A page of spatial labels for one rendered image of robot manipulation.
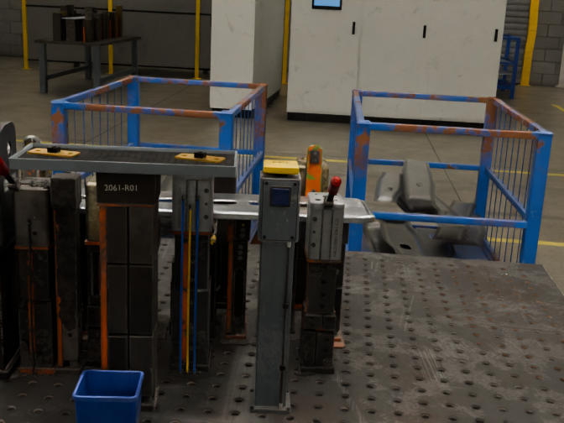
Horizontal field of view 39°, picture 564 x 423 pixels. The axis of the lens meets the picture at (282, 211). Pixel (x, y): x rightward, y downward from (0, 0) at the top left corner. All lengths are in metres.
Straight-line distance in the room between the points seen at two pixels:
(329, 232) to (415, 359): 0.38
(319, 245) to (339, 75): 7.90
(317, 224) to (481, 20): 8.05
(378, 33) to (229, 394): 8.03
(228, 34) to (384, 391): 8.06
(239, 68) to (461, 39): 2.55
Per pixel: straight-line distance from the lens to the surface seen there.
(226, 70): 9.50
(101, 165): 1.34
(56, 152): 1.42
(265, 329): 1.45
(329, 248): 1.57
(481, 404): 1.63
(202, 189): 1.52
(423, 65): 9.45
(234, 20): 9.45
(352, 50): 9.40
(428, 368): 1.74
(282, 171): 1.36
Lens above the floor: 1.44
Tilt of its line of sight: 15 degrees down
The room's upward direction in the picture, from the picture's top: 3 degrees clockwise
